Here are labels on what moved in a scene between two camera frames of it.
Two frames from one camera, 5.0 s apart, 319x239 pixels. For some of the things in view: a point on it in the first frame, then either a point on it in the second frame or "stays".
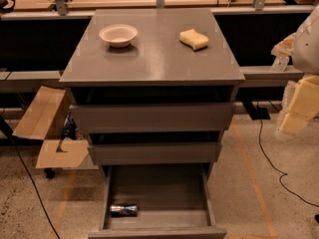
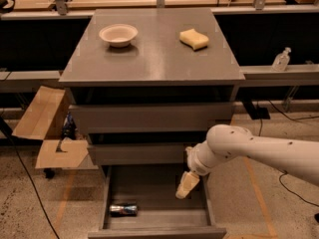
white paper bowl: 119,35 stays
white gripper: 308,47 -> 195,163
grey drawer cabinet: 155,90 stays
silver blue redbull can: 124,211 stays
